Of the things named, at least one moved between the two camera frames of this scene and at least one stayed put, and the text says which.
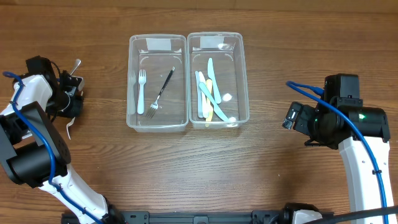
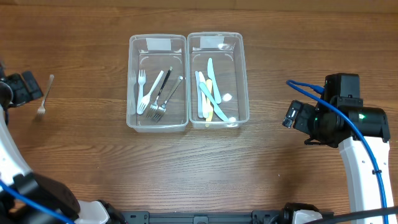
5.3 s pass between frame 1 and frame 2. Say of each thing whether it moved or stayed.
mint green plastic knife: stayed
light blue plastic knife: stayed
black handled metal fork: stayed
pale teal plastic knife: stayed
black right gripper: stayed
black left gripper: moved
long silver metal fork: moved
